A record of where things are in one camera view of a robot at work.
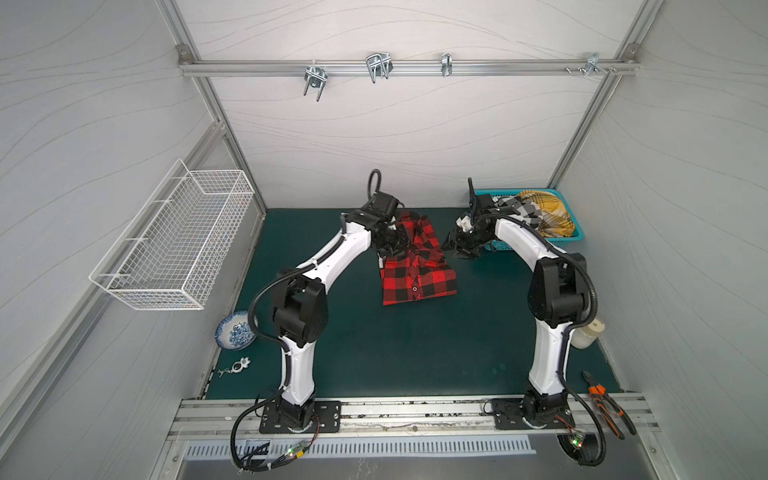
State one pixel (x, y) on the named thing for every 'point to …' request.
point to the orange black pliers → (599, 392)
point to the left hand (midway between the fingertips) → (414, 242)
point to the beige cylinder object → (586, 335)
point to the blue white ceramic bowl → (235, 331)
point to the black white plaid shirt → (528, 211)
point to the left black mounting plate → (327, 419)
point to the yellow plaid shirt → (556, 220)
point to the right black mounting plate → (508, 415)
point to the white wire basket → (171, 253)
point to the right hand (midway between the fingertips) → (451, 244)
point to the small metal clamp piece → (236, 367)
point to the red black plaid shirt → (420, 272)
